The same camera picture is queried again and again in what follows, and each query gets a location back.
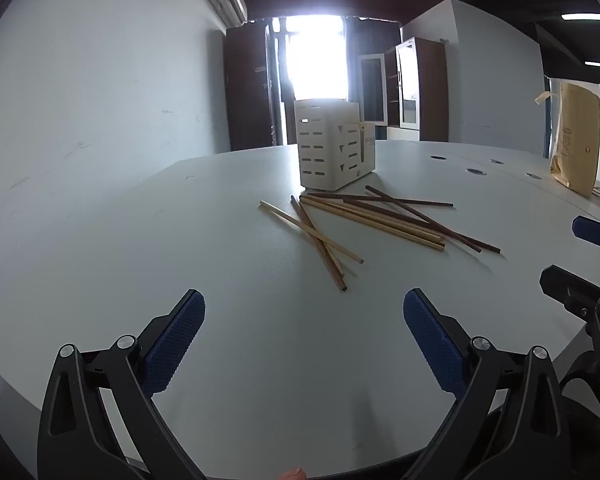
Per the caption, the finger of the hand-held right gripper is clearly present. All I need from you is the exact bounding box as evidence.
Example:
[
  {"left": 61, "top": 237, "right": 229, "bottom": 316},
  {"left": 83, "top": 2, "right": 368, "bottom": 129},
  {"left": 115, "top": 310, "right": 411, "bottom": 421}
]
[
  {"left": 540, "top": 265, "right": 600, "bottom": 381},
  {"left": 572, "top": 215, "right": 600, "bottom": 252}
]

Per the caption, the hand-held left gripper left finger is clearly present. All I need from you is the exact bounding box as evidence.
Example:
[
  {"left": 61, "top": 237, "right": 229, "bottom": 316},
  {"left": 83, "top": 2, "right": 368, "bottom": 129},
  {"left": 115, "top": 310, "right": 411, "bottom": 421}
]
[{"left": 36, "top": 288, "right": 208, "bottom": 480}]

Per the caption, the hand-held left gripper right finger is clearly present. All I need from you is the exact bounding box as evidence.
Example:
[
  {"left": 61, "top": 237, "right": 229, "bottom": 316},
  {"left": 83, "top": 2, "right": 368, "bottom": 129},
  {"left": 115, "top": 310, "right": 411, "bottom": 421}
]
[{"left": 403, "top": 288, "right": 574, "bottom": 480}]

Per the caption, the bunch of wooden chopsticks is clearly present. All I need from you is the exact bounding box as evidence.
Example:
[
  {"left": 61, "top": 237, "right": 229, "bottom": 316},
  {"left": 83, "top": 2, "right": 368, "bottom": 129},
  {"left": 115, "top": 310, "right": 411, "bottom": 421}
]
[{"left": 259, "top": 185, "right": 502, "bottom": 293}]

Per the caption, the cream plastic utensil holder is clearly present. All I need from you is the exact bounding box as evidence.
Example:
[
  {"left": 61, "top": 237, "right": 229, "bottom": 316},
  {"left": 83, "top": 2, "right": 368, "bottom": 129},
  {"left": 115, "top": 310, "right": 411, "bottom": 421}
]
[{"left": 293, "top": 99, "right": 377, "bottom": 192}]

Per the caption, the brown paper bag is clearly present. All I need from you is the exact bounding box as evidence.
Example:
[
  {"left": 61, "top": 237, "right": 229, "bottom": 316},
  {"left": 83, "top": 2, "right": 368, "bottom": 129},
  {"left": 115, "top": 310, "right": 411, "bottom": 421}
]
[{"left": 534, "top": 81, "right": 600, "bottom": 199}]

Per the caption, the brown and white cabinet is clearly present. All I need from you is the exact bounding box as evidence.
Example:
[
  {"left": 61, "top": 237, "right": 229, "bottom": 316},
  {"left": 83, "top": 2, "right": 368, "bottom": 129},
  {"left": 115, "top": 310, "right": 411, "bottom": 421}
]
[{"left": 384, "top": 36, "right": 448, "bottom": 142}]

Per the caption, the open glass cabinet door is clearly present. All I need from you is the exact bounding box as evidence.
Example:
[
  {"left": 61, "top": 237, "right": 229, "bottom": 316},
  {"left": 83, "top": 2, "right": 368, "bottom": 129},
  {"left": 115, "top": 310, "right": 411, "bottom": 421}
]
[{"left": 356, "top": 52, "right": 388, "bottom": 127}]

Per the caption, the bright balcony glass door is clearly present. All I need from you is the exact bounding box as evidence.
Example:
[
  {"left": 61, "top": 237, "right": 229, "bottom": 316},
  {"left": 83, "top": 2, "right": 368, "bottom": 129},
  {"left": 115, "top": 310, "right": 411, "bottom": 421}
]
[{"left": 279, "top": 14, "right": 350, "bottom": 147}]

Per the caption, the white wall air conditioner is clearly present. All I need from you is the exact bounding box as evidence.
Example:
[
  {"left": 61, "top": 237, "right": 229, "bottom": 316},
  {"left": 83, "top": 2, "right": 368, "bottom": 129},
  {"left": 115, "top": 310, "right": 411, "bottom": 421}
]
[{"left": 212, "top": 0, "right": 248, "bottom": 26}]

